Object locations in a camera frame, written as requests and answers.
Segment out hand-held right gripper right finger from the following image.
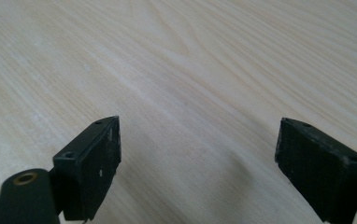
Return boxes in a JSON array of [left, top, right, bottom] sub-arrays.
[[274, 117, 357, 224]]

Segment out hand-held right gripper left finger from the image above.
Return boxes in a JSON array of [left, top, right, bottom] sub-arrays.
[[52, 115, 122, 222]]

